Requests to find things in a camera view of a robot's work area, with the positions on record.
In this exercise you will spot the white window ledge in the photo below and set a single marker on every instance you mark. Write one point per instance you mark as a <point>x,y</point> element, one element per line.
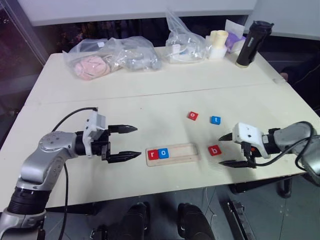
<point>100,10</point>

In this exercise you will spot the black table crossbar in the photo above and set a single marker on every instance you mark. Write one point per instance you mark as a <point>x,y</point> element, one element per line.
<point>75,209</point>

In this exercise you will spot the red letter r block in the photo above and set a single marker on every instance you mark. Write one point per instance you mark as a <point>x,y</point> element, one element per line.
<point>153,154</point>

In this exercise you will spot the long wooden letter tray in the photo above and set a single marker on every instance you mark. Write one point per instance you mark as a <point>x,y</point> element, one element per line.
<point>182,153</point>

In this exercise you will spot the black drinking bottle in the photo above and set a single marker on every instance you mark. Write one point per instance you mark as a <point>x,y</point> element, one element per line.
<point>251,45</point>

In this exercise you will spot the black table leg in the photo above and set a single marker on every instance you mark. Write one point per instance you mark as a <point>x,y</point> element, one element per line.
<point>285,186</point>

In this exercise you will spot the dark rounded shape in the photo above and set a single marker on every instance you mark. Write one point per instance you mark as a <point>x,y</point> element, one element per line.
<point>191,222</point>
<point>136,222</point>

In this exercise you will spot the dark metal window post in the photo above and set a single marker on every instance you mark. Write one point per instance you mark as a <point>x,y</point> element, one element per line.
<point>27,32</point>

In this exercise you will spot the person in dark clothes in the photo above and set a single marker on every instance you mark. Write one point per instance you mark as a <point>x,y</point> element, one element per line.
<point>302,75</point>

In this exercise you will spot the pink plush toy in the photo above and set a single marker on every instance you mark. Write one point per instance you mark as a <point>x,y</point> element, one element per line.
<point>91,67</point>

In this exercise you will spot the blue letter o block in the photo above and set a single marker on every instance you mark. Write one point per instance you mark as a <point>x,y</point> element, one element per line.
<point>163,153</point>

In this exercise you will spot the tall clear plastic bag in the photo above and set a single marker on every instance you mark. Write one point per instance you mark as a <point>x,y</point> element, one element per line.
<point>185,32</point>

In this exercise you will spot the black metal floor rail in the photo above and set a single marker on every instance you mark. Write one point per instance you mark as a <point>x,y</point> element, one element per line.
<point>236,220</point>

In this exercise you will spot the large clear plastic toy bag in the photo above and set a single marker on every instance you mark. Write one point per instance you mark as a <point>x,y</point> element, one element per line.
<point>117,52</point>

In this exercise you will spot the blue letter t block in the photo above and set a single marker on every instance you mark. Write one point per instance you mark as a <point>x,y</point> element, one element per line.
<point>215,120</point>

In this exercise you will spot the red letter o block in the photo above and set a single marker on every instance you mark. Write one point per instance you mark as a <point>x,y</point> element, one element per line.
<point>193,116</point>

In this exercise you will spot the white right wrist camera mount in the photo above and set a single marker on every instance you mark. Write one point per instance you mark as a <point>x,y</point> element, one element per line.
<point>246,133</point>

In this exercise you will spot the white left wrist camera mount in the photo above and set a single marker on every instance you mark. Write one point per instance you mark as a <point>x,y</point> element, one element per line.
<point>93,122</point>

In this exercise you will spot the red letter b block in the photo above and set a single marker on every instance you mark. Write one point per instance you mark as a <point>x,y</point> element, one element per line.
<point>214,150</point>

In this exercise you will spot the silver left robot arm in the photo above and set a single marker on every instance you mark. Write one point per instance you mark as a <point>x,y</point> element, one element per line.
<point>45,160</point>

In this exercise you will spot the purple white tissue box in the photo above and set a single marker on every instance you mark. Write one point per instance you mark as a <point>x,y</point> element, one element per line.
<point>235,41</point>

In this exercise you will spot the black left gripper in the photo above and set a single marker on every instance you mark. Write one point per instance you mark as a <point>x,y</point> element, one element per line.
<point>103,146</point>

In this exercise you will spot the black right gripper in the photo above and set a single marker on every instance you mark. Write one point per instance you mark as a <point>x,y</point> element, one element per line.
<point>250,153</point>

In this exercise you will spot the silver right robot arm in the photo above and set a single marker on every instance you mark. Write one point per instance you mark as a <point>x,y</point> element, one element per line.
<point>292,140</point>

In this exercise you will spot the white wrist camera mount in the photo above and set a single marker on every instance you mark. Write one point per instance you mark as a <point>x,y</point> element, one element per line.
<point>246,133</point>
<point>93,122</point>

